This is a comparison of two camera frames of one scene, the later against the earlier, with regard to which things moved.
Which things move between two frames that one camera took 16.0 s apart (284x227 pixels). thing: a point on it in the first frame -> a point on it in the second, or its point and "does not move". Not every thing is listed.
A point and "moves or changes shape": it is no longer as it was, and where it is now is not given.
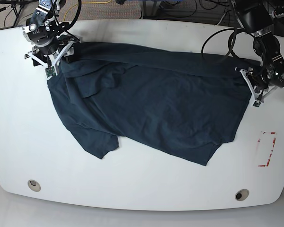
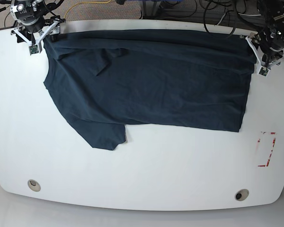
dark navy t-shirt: (183, 105) moves or changes shape
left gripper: (49, 55) -> (34, 39)
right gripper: (260, 84) -> (264, 61)
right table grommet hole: (242, 195) does not move
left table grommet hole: (34, 185) does not move
